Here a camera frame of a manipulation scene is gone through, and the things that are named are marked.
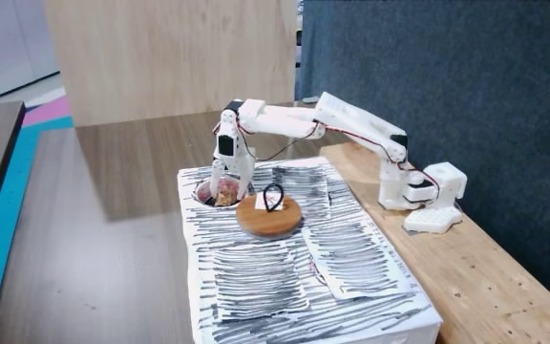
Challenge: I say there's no scribbled paper sheet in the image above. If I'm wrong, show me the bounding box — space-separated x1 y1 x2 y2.
302 220 414 301
211 241 310 322
271 161 332 222

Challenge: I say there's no light wooden panel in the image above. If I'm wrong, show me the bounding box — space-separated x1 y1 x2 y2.
43 0 299 128

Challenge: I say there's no small white paper tag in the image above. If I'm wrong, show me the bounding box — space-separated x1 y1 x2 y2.
254 192 285 212

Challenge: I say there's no blue fabric partition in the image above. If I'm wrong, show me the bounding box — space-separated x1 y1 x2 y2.
294 0 550 319

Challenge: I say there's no brown debris chunk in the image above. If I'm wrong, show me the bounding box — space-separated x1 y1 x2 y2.
214 183 238 207

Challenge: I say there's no red and black cable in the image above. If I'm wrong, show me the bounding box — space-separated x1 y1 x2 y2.
212 114 442 204

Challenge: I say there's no pink-rimmed hole cup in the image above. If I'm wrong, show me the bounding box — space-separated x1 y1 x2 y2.
192 175 256 209

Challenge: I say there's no round wooden lid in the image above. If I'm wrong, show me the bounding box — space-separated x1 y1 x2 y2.
235 193 304 239

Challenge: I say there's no black loop handle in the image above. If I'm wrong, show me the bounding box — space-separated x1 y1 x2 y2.
262 183 286 214

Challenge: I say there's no light wooden bench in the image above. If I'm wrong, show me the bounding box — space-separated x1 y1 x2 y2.
320 141 550 344

